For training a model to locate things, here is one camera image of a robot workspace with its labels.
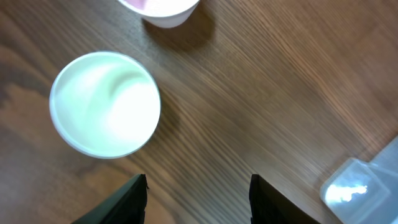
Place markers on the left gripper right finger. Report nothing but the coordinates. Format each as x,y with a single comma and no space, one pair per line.
269,206

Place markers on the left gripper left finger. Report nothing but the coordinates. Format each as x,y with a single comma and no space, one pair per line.
125,206

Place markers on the pale green cup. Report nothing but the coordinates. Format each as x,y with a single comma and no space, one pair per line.
105,105

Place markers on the pink cup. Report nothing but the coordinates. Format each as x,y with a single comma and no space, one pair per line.
162,13

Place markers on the clear plastic storage container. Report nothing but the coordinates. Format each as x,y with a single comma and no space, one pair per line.
364,192

